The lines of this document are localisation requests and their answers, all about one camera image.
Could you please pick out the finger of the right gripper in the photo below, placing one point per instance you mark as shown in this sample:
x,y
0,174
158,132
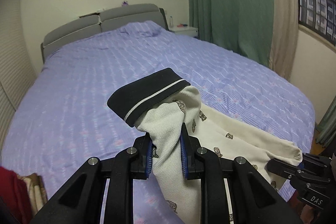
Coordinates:
x,y
281,168

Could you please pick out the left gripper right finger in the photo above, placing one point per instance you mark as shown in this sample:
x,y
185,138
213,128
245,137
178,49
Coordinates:
x,y
191,167

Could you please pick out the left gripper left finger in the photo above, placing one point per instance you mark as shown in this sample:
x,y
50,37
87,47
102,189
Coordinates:
x,y
143,161

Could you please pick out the cream bear-print polo shirt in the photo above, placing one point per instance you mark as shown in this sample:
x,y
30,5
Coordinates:
x,y
163,103

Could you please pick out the right hand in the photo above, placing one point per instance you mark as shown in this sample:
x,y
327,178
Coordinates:
x,y
306,212

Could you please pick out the purple floral striped bedspread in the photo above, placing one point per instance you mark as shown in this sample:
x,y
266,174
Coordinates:
x,y
65,131

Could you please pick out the beige plaid folded blanket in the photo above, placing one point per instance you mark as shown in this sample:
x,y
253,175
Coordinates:
x,y
36,191

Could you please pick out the white bedside table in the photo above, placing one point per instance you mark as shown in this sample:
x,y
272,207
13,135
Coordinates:
x,y
185,30

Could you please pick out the clear plastic bottle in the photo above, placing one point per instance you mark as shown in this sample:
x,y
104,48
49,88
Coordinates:
x,y
171,23

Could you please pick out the red folded cloth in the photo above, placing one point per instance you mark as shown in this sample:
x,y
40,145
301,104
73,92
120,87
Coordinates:
x,y
15,196

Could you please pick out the grey upholstered headboard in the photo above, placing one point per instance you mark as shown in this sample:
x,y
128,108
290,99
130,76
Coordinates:
x,y
98,22

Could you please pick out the white louvered wardrobe door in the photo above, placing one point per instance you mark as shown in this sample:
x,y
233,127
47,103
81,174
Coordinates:
x,y
17,72

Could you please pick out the green curtain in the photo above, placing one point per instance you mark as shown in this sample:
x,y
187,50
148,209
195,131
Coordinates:
x,y
242,26

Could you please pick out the beige curtain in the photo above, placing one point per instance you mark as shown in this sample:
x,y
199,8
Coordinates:
x,y
284,37

